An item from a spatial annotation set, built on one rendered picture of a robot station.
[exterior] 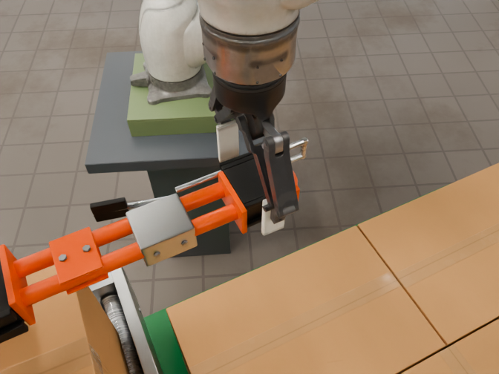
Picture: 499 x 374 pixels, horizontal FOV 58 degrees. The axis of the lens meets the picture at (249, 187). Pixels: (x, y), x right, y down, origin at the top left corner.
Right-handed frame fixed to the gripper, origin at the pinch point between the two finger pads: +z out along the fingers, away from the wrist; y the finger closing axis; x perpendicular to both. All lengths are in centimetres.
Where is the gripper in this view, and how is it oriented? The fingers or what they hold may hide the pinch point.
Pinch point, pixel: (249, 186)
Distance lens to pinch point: 60.9
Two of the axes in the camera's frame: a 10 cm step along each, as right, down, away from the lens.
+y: 4.4, 7.1, -5.5
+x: 9.0, -3.4, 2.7
